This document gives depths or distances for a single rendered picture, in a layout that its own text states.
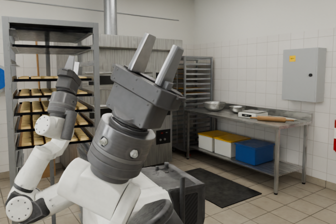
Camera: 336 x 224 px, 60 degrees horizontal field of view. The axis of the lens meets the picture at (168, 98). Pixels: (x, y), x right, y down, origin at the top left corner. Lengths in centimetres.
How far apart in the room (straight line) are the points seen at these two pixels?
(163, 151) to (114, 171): 418
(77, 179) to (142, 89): 17
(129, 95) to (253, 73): 462
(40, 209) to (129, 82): 70
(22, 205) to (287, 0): 433
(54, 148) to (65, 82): 23
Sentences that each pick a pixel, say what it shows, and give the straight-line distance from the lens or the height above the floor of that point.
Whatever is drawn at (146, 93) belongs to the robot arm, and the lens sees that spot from 40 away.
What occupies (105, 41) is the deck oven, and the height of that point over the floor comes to 192.
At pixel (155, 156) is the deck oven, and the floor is 24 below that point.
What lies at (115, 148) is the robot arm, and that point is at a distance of 42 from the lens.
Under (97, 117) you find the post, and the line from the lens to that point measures 175.
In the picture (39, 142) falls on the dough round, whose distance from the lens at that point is 179.
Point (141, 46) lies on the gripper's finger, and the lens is 44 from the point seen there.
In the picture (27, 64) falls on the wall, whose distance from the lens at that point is 478.
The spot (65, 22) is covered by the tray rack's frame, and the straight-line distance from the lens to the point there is 172.
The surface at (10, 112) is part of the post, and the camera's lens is 171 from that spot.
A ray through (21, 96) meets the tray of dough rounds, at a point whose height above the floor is 141.
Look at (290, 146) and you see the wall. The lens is 471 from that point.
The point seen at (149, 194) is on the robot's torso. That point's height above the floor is 124.
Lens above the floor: 154
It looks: 5 degrees down
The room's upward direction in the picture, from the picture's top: straight up
